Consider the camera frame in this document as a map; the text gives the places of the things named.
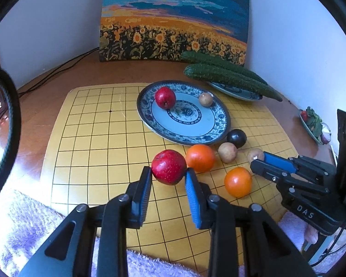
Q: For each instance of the plate of vegetables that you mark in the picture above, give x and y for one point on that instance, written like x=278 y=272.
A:
x=314 y=124

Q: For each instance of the orange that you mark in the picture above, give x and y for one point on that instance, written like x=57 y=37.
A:
x=238 y=182
x=200 y=158

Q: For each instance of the person's right hand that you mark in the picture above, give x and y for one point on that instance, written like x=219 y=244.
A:
x=312 y=233

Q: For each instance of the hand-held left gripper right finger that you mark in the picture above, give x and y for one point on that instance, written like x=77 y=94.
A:
x=192 y=199

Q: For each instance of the small blue patterned plate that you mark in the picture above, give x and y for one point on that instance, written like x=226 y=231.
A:
x=236 y=91

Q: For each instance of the green cucumber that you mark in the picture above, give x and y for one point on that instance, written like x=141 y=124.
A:
x=213 y=59
x=227 y=78

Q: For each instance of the brown potato on board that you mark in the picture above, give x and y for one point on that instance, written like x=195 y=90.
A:
x=227 y=152

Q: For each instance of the red apple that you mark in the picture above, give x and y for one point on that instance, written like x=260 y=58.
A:
x=165 y=98
x=168 y=166

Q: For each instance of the purple fluffy towel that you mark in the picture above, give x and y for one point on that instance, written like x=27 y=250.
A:
x=20 y=222

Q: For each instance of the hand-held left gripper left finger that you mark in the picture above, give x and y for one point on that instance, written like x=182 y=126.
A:
x=143 y=197

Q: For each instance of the sunflower field painting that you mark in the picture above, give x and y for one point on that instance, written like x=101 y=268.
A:
x=173 y=20

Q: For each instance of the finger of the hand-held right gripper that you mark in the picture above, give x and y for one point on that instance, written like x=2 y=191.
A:
x=278 y=161
x=266 y=170

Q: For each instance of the blue patterned porcelain plate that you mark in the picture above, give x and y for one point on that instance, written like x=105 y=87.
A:
x=187 y=121

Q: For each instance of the small brown round fruit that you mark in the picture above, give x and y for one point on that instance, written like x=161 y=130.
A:
x=254 y=154
x=205 y=99

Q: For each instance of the yellow grid game board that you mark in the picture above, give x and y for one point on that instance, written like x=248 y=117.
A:
x=103 y=138

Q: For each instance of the dark purple round fruit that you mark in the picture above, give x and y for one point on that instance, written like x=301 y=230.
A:
x=236 y=138

